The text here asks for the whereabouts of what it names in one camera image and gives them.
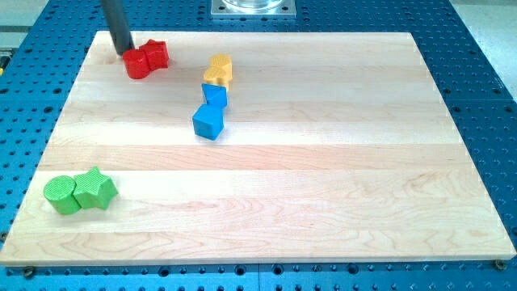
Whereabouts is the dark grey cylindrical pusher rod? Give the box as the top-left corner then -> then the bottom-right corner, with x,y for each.
100,0 -> 134,56

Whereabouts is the red star block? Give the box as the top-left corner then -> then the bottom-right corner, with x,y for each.
139,40 -> 170,70

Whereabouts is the yellow hexagon block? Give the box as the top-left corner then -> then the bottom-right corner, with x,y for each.
209,53 -> 233,81

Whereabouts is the green star block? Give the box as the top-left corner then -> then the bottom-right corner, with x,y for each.
73,167 -> 118,210

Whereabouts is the red rounded block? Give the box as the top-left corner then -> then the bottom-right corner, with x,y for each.
122,49 -> 150,79

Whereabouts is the blue perforated table plate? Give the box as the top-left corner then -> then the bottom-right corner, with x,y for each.
1,1 -> 516,290

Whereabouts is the blue triangle block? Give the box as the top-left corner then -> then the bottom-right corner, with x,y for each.
201,83 -> 228,108

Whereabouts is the blue cube block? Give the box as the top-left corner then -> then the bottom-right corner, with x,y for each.
192,104 -> 224,141

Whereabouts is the green cylinder block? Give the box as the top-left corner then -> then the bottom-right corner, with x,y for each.
44,175 -> 82,215

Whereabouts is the light wooden board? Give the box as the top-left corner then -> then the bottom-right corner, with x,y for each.
1,32 -> 516,267

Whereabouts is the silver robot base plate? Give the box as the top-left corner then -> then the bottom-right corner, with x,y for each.
210,0 -> 296,19

